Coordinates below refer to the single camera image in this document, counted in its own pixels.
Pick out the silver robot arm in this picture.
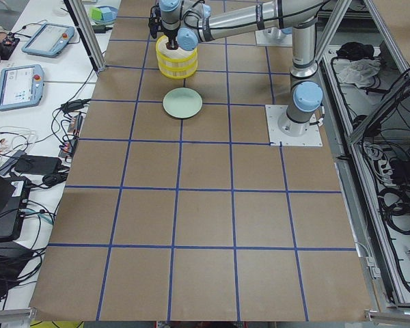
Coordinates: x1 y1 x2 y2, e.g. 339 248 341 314
148 1 325 80

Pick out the yellow steamer layer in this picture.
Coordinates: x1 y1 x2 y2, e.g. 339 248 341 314
156 36 197 66
159 61 197 79

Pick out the white cloth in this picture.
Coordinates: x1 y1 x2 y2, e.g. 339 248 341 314
338 59 381 88

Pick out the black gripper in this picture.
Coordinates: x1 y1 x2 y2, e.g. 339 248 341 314
148 5 163 39

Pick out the light green plate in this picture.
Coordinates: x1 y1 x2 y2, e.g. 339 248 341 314
163 87 202 119

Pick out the brown bun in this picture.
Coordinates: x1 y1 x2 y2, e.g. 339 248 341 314
166 42 178 50

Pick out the blue foam cube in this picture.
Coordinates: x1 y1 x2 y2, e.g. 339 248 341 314
99 6 118 22

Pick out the aluminium frame post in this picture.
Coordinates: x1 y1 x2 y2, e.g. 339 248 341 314
64 0 106 74

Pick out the black power adapter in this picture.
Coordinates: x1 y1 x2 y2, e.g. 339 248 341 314
92 25 112 33

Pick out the teach pendant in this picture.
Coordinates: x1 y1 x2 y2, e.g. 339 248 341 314
0 64 44 111
22 23 75 57

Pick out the yellow steamer bottom layer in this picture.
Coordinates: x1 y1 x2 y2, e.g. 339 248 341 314
159 61 197 79

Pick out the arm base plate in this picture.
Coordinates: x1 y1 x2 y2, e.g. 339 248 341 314
265 105 323 147

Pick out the near teach pendant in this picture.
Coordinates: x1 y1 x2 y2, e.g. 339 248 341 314
0 64 44 111

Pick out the green foam cube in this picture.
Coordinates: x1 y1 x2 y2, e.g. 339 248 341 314
90 8 103 21

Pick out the black laptop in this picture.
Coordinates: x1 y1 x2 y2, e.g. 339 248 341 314
0 176 30 243

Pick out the yellow steamer top layer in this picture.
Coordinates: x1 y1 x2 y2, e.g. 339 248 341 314
156 36 197 66

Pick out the blue plate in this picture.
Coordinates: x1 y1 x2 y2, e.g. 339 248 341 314
90 5 118 25

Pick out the far teach pendant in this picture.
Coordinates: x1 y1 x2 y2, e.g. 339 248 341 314
22 23 75 57

